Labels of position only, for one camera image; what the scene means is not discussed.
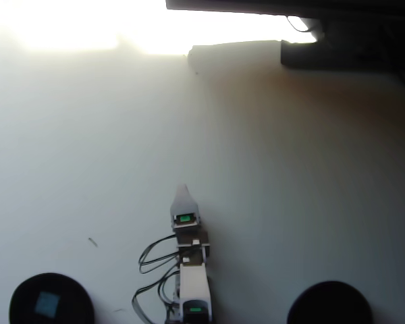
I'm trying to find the black looped cable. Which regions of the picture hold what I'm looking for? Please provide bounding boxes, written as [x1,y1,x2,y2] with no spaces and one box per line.
[286,14,312,33]

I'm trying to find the blue cube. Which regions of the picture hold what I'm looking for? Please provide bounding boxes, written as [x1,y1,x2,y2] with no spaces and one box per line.
[34,290,61,318]

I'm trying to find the grey flat slab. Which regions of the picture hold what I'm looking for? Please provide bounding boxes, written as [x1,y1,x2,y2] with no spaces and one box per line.
[188,40,281,67]

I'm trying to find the dark overhead bar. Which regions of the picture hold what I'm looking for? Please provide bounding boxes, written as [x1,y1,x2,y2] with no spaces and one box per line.
[165,0,405,18]

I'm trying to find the black round bowl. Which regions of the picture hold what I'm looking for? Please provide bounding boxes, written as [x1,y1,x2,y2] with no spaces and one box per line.
[9,272,96,324]
[286,280,373,324]

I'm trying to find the black servo cable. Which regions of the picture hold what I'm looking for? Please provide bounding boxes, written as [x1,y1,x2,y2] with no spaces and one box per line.
[138,234,180,275]
[132,269,182,322]

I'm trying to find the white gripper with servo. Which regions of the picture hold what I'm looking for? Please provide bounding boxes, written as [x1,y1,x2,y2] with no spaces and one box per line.
[170,183,211,246]

